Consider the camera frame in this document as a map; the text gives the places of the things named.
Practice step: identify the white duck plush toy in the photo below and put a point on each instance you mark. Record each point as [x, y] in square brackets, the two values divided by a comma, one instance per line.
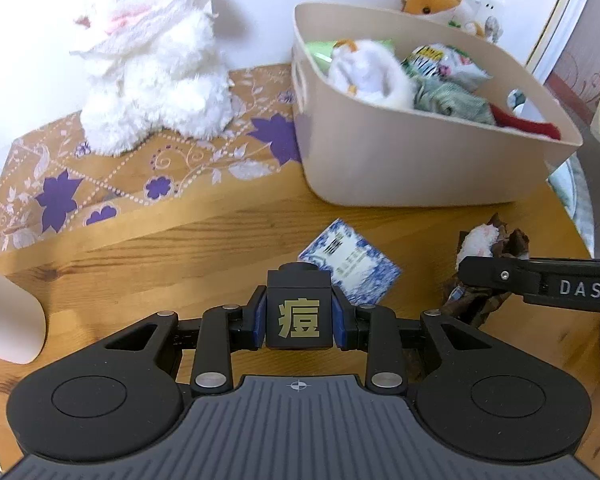
[370, 75]

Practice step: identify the white lamb plush toy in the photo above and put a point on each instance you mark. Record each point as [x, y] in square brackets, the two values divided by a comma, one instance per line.
[155, 70]

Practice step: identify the green knitted cloth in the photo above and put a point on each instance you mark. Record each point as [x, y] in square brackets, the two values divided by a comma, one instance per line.
[450, 102]

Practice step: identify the white thermos bottle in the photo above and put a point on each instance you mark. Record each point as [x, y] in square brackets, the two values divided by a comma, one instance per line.
[5, 315]

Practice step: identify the orange hamster plush toy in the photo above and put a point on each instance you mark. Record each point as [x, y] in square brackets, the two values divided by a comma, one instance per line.
[430, 2]

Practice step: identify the red and white plush toy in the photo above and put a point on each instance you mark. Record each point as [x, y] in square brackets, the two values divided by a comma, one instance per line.
[525, 127]

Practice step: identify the beige plastic storage container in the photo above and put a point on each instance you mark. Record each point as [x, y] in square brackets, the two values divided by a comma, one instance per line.
[405, 160]

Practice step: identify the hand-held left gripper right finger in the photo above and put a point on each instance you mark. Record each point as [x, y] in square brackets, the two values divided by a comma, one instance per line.
[340, 322]

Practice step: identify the white wall socket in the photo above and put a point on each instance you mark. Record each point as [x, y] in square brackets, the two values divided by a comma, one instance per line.
[485, 2]

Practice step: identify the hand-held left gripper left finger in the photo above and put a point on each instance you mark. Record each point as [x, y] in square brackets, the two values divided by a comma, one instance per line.
[257, 317]

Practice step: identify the brown scrunchie with white pompom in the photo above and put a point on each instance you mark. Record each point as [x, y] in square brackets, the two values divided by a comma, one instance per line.
[480, 245]

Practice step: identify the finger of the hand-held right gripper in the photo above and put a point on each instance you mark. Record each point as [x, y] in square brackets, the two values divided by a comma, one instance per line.
[520, 277]

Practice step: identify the black cube with gold character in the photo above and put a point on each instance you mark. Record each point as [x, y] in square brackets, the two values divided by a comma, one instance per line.
[298, 317]

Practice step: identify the floral patterned table runner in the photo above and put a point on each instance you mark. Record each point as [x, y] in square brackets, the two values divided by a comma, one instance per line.
[130, 180]

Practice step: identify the light blue bedding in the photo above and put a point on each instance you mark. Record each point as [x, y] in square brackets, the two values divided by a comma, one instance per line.
[575, 200]

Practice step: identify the green snack packet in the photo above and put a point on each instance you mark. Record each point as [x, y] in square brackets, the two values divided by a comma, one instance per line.
[445, 67]

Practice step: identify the blue and white patterned box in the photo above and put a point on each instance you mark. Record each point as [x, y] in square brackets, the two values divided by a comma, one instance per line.
[362, 267]

